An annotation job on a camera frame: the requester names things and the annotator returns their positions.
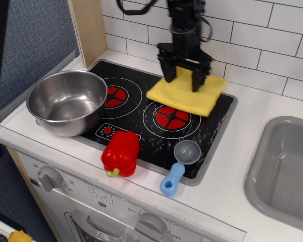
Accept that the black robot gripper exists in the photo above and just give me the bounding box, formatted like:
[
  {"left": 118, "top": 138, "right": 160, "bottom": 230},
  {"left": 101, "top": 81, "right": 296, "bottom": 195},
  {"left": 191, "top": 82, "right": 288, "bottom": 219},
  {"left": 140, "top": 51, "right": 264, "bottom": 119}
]
[{"left": 157, "top": 29, "right": 212, "bottom": 92}]

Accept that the yellow towel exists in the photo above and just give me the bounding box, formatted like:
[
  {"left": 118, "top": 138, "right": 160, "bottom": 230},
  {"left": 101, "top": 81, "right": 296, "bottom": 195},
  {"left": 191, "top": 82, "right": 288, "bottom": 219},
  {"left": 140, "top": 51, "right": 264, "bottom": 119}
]
[{"left": 146, "top": 67, "right": 227, "bottom": 117}]

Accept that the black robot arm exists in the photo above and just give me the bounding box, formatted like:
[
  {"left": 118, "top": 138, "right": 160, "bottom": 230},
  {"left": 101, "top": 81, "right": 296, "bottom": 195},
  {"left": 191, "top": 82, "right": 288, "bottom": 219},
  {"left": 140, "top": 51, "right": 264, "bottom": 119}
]
[{"left": 157, "top": 1, "right": 212, "bottom": 92}]

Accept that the metal bowl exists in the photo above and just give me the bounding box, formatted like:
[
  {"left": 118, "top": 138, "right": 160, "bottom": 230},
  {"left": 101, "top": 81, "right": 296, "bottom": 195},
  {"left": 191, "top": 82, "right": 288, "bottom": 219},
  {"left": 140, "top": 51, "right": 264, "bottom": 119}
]
[{"left": 26, "top": 70, "right": 108, "bottom": 137}]

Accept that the black toy stovetop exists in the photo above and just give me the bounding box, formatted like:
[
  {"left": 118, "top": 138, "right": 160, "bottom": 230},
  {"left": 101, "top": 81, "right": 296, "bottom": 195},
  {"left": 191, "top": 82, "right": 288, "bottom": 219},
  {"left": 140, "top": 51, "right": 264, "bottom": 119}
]
[{"left": 79, "top": 60, "right": 238, "bottom": 186}]

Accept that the blue grey toy scoop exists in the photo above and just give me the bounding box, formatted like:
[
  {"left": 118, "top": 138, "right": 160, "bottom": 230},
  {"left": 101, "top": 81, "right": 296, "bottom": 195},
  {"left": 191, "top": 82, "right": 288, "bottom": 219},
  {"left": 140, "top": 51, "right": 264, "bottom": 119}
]
[{"left": 160, "top": 140, "right": 201, "bottom": 196}]

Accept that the red toy bell pepper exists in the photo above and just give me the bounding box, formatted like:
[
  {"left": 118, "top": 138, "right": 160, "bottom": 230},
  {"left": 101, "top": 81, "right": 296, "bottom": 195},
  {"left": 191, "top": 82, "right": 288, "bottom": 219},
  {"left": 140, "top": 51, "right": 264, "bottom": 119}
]
[{"left": 101, "top": 131, "right": 140, "bottom": 177}]

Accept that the grey toy sink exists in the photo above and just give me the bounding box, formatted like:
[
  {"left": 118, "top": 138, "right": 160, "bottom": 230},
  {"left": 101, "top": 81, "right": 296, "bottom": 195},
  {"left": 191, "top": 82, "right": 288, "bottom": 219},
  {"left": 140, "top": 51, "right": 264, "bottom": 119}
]
[{"left": 244, "top": 116, "right": 303, "bottom": 231}]

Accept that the grey right oven knob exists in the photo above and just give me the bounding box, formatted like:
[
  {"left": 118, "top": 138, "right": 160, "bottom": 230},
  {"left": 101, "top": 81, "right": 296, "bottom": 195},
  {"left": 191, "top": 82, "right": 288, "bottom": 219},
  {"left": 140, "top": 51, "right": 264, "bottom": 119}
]
[{"left": 134, "top": 213, "right": 167, "bottom": 241}]

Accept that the grey oven knob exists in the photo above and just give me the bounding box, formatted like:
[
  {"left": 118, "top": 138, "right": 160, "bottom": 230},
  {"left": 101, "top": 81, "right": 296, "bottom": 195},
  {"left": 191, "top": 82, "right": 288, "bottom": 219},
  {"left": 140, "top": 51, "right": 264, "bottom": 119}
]
[
  {"left": 134, "top": 213, "right": 167, "bottom": 241},
  {"left": 38, "top": 166, "right": 63, "bottom": 192}
]

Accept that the white toy oven front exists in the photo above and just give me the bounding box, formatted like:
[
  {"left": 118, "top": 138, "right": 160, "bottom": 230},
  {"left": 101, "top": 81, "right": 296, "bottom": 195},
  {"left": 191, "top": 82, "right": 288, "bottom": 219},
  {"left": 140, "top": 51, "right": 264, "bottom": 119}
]
[{"left": 19, "top": 153, "right": 246, "bottom": 241}]

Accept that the grey left oven knob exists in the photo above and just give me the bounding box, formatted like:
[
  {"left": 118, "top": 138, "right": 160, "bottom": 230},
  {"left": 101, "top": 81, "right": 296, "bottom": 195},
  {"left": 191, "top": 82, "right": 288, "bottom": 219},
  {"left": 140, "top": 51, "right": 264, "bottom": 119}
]
[{"left": 38, "top": 166, "right": 63, "bottom": 192}]

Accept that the yellow black object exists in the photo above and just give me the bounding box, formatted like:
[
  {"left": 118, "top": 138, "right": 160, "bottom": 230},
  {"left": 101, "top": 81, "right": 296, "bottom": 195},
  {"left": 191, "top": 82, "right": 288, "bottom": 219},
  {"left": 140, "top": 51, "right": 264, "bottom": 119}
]
[{"left": 0, "top": 231, "right": 34, "bottom": 242}]

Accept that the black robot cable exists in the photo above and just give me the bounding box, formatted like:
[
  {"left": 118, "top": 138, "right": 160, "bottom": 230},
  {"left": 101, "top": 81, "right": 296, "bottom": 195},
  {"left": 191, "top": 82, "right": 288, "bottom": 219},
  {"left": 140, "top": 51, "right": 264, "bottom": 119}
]
[{"left": 116, "top": 0, "right": 159, "bottom": 16}]

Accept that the grey oven door handle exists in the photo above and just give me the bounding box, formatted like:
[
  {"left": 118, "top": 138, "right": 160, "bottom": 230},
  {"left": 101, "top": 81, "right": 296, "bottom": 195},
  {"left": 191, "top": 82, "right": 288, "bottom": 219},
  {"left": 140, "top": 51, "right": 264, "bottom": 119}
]
[{"left": 72, "top": 210, "right": 132, "bottom": 241}]

